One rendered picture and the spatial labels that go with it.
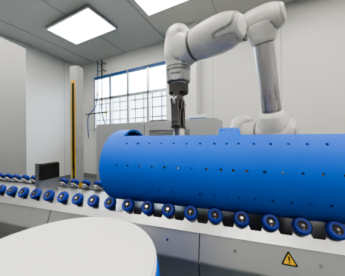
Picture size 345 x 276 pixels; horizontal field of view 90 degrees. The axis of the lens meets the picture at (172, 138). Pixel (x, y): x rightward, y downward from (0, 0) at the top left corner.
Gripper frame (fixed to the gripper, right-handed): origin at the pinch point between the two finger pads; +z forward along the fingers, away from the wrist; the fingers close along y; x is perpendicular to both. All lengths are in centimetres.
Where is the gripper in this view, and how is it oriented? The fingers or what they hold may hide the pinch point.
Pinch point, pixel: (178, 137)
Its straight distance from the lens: 65.3
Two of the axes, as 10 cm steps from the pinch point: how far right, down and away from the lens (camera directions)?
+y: -3.0, 0.0, -9.6
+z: 0.1, 10.0, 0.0
